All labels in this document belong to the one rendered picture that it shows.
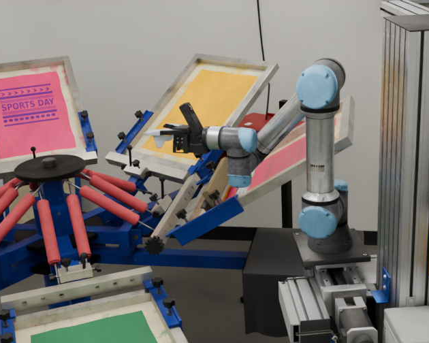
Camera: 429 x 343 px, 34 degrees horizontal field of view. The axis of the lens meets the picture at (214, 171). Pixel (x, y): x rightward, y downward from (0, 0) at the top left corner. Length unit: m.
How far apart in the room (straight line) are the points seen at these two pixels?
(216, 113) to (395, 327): 1.99
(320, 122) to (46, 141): 2.20
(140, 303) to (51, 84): 1.92
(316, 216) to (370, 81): 2.77
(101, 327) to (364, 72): 2.84
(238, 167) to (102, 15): 3.02
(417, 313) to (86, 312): 1.22
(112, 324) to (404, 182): 1.21
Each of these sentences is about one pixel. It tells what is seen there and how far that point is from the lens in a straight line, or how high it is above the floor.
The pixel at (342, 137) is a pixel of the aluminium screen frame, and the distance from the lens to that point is 2.59.
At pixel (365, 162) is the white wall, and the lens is 5.04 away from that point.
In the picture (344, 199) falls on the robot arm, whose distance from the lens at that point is 2.33.
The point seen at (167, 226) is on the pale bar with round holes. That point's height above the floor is 1.15.
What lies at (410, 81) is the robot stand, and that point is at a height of 1.90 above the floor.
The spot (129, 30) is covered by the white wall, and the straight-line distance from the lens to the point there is 5.06.
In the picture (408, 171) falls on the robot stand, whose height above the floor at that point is 1.65.
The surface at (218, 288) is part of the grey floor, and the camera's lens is 4.74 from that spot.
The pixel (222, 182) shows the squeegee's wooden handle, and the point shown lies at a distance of 2.98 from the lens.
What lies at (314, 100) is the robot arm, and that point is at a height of 1.81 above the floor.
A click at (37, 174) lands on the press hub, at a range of 3.13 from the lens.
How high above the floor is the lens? 2.35
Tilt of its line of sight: 20 degrees down
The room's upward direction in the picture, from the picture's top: 3 degrees counter-clockwise
